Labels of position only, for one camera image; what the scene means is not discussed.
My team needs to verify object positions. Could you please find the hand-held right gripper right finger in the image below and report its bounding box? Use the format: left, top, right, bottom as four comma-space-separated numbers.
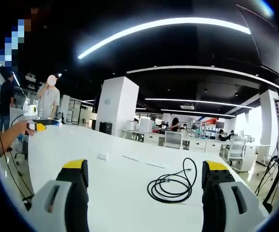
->
201, 159, 269, 232

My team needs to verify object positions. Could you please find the white flat desk panel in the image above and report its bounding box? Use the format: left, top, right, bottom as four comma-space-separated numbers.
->
121, 154, 147, 163

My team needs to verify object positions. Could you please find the grey mesh office chair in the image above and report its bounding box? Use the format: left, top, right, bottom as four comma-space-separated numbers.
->
164, 130, 184, 149

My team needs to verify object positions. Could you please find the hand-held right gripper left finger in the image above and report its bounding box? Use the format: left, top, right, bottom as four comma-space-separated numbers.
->
29, 159, 89, 232

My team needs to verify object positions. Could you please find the white desk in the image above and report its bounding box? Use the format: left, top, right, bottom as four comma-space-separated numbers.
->
27, 123, 270, 232

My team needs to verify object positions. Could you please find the white cabinet row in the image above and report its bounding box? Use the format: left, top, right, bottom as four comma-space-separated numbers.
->
121, 129, 229, 154

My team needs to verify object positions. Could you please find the black box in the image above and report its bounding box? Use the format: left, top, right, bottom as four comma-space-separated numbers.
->
99, 121, 113, 134

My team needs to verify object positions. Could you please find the long curved ceiling light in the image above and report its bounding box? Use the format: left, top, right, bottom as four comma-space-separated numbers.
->
77, 17, 251, 60

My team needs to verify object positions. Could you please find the black Type-C cable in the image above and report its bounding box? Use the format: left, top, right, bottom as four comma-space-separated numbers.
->
147, 158, 198, 204

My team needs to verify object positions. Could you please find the white mesh office chair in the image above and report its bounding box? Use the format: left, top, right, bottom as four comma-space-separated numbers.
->
227, 137, 247, 170

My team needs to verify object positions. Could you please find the white square pillar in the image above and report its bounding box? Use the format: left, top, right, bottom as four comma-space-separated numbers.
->
95, 76, 140, 137

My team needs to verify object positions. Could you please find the person's left hand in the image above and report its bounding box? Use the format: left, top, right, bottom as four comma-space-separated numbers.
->
24, 122, 37, 137

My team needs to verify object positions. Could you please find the black tripod stand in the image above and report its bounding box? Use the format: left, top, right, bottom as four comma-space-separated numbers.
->
254, 155, 279, 214

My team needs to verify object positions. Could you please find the thin black cable with plug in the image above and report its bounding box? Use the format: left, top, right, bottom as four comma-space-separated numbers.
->
0, 134, 35, 211

